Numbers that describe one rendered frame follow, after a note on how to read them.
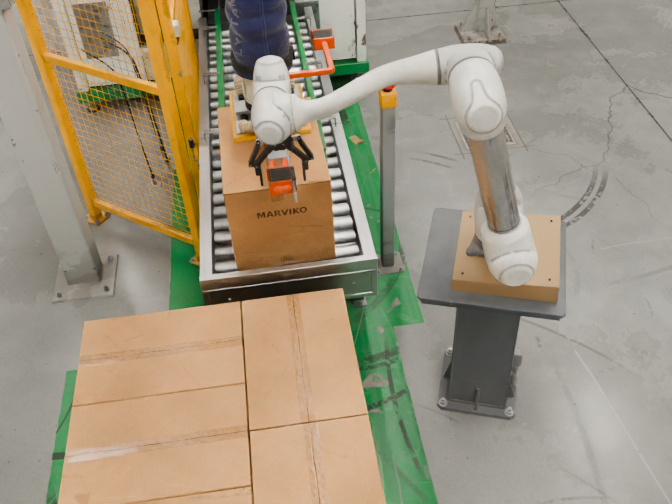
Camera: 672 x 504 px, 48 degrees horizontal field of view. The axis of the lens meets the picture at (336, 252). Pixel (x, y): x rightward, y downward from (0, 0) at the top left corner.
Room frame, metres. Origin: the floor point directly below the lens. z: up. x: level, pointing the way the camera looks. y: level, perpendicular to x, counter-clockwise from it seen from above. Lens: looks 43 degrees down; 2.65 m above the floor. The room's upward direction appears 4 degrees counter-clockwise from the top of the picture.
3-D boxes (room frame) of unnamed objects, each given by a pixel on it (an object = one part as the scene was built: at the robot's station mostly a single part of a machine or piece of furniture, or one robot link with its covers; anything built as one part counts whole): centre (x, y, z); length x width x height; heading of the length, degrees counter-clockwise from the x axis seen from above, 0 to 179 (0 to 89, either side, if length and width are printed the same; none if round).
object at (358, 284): (2.14, 0.19, 0.48); 0.70 x 0.03 x 0.15; 95
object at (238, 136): (2.51, 0.32, 1.10); 0.34 x 0.10 x 0.05; 6
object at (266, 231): (2.51, 0.23, 0.75); 0.60 x 0.40 x 0.40; 6
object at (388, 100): (2.76, -0.26, 0.50); 0.07 x 0.07 x 1.00; 5
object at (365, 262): (2.14, 0.19, 0.58); 0.70 x 0.03 x 0.06; 95
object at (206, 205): (3.28, 0.62, 0.50); 2.31 x 0.05 x 0.19; 5
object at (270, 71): (1.91, 0.15, 1.55); 0.13 x 0.11 x 0.16; 179
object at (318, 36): (2.85, 0.00, 1.20); 0.09 x 0.08 x 0.05; 96
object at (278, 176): (1.92, 0.16, 1.20); 0.08 x 0.07 x 0.05; 6
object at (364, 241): (3.34, -0.03, 0.50); 2.31 x 0.05 x 0.19; 5
